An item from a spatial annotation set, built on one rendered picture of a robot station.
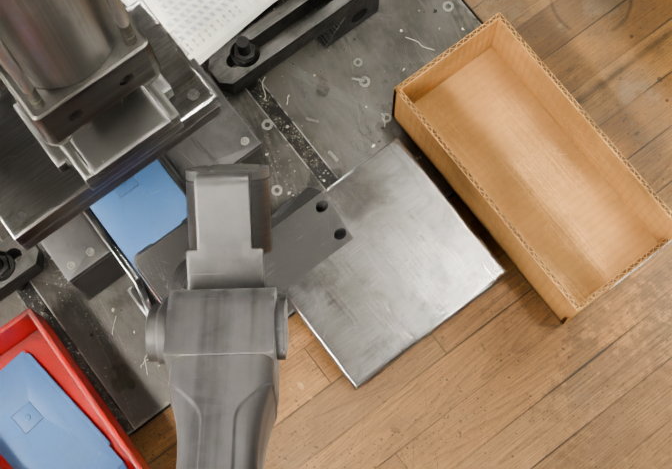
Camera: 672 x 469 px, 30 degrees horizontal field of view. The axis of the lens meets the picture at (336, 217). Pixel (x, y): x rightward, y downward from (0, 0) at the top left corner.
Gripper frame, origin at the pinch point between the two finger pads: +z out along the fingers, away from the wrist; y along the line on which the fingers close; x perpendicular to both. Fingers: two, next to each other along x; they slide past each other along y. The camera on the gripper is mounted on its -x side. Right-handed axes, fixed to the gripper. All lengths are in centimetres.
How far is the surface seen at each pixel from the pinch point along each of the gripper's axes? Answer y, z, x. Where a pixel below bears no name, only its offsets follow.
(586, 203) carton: -17.3, 0.8, -33.1
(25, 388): -2.7, 9.9, 16.9
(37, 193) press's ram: 13.0, -8.3, 6.0
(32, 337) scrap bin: 0.2, 11.8, 13.9
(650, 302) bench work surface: -26.8, -3.7, -31.8
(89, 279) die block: 2.5, 7.2, 6.8
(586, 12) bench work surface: -4.7, 7.8, -45.5
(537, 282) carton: -19.1, -2.4, -24.2
